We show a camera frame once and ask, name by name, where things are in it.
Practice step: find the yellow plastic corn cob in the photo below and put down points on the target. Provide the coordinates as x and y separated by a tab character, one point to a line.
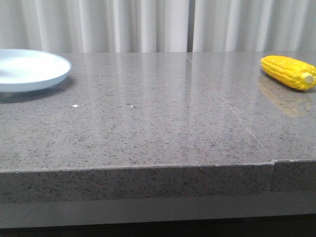
293	73

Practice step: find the white pleated curtain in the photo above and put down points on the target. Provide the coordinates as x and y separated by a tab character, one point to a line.
158	25

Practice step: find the light blue round plate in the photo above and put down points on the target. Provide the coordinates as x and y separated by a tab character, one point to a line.
24	70

